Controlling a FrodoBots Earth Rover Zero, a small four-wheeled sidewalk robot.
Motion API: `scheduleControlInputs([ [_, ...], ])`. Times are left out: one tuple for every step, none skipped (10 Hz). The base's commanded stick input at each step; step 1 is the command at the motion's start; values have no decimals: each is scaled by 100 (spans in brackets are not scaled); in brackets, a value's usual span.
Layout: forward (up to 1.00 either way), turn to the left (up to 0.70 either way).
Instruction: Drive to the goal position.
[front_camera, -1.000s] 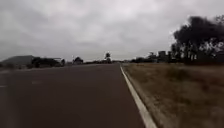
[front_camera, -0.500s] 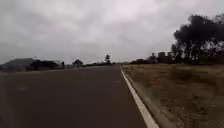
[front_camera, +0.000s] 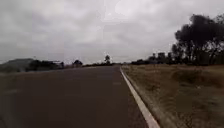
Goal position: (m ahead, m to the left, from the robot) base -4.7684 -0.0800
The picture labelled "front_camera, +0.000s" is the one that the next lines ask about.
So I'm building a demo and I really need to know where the white painted edge line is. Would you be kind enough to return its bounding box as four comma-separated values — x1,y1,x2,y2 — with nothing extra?
119,67,161,128

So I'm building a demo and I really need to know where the dark grey asphalt road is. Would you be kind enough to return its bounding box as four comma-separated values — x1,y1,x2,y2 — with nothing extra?
0,65,149,128

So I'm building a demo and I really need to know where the grey kerb strip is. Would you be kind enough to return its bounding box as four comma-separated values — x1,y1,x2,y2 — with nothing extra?
121,69,179,128

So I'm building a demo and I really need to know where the row of dark bushes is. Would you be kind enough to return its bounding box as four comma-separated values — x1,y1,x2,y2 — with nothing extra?
25,59,84,72

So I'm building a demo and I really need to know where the dry brown grass verge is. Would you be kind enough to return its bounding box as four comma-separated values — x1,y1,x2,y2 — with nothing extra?
121,63,224,128

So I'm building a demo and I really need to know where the group of dark trees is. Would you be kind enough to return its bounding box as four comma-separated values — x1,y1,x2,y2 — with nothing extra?
170,13,224,66

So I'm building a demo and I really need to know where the building with grey roof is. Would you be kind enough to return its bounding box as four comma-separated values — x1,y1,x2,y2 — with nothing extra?
0,58,35,73

